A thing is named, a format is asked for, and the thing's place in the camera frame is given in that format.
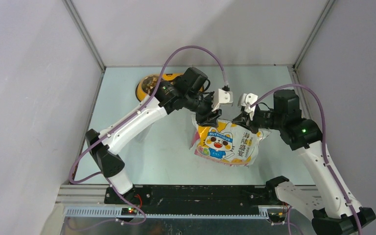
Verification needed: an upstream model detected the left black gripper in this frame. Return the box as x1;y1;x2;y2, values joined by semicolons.
184;91;222;128

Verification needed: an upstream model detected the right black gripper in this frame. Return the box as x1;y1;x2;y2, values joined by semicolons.
232;105;284;134

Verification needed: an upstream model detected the pet food bag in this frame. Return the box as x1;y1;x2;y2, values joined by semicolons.
190;114;271;166

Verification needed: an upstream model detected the yellow double pet bowl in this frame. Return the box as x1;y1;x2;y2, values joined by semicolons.
135;72;205;104

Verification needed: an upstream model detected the clear plastic scoop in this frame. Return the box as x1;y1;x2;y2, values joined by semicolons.
135;124;152;143

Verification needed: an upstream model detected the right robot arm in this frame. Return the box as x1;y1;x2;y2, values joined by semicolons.
234;89;376;235

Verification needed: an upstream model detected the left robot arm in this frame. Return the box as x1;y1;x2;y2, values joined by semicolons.
85;67;231;204

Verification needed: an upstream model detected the kibble in left bowl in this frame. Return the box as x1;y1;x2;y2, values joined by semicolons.
141;75;159;95

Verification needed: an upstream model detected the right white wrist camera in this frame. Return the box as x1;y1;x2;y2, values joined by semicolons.
238;93;258;120

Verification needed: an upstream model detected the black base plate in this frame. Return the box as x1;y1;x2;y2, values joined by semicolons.
104;185;287;216

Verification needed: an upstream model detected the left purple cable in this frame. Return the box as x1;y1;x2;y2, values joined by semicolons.
66;46;229;232

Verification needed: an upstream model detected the aluminium frame rail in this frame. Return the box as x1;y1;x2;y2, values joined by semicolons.
55;184;351;221

